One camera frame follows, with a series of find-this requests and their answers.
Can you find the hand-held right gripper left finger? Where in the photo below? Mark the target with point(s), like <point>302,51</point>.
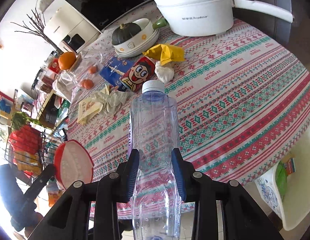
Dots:
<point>133,170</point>

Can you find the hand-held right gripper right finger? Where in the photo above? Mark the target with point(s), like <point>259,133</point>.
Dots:
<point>178,170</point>

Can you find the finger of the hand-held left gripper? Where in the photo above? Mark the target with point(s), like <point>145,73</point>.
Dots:
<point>41,181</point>

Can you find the red white paper bowl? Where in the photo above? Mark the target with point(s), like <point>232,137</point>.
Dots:
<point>72,162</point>

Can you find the clear plastic bottle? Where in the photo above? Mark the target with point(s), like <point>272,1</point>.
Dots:
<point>155,130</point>

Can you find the beige snack packet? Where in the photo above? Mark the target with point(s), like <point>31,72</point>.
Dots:
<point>87,107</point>

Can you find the red cartoon drink can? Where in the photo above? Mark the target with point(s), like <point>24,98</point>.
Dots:
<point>137,75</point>

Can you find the blue biscuit box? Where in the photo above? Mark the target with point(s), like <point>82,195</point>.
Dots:
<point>112,70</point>

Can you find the green plastic bag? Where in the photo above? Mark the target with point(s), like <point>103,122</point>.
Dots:
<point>281,180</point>

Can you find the yellow snack bag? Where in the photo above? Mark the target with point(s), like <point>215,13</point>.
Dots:
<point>167,53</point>

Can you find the white plastic bin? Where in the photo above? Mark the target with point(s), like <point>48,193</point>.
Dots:
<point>302,180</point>

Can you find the person's left forearm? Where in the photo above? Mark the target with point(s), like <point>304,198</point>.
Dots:
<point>8,187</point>

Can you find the orange snack packet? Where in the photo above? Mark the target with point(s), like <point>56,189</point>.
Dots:
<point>27,163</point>

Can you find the red snack packets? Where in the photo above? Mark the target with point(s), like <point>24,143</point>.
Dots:
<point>24,138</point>

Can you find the green leafy plant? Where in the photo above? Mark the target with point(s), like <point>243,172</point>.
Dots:
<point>22,120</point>

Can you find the wooden shelf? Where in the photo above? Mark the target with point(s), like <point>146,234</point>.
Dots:
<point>48,105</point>

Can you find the striped patterned tablecloth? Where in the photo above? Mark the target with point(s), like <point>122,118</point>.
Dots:
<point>232,92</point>

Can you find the small red tomato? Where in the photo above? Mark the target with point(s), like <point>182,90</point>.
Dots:
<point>92,69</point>
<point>86,84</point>

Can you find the white tissue ball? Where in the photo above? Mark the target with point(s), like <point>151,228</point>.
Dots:
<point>165,72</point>

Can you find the glass jar red contents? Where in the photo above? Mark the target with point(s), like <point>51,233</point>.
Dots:
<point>43,82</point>

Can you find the red label jar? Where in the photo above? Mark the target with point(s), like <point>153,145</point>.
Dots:
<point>54,66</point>

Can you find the clear container with wooden lid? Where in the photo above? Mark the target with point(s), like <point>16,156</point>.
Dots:
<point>94,57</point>

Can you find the large orange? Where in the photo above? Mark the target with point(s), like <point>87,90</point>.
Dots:
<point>67,60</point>

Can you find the white plate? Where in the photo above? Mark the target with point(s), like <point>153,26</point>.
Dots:
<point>150,46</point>

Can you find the dark green kabocha squash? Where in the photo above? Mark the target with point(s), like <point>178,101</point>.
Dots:
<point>125,35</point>

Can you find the dry bare branches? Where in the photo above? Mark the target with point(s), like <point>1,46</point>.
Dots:
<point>52,43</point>

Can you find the white electric cooking pot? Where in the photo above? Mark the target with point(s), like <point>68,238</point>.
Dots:
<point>200,15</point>

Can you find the black microwave oven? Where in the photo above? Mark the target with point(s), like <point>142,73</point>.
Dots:
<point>107,2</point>

